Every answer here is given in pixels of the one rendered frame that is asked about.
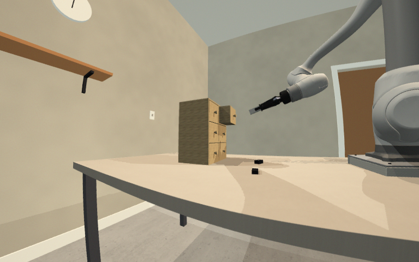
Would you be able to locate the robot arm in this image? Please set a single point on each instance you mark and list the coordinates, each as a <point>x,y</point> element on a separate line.
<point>395,110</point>

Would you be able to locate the small wooden chest of drawers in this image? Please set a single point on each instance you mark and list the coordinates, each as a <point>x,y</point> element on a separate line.
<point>193,132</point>

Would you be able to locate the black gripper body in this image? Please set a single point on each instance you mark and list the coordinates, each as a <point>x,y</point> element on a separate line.
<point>284,97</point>

